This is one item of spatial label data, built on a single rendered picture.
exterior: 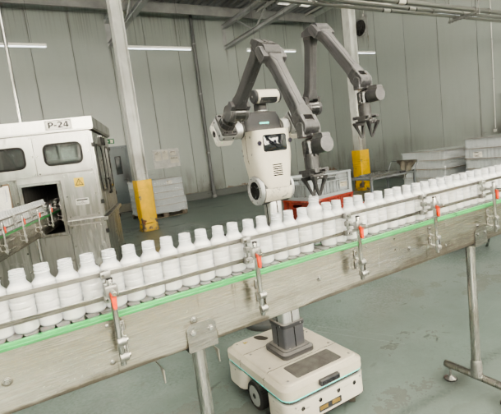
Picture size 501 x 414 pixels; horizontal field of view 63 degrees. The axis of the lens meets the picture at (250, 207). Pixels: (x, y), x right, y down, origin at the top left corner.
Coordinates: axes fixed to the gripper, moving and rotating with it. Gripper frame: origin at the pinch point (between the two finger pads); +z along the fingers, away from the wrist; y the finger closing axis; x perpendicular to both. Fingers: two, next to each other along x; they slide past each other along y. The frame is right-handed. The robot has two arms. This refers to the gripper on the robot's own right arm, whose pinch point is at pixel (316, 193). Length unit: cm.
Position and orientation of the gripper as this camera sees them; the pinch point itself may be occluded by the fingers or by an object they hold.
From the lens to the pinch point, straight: 153.0
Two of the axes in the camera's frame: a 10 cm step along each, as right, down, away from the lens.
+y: 5.0, -0.2, -8.7
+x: 8.5, -1.7, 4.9
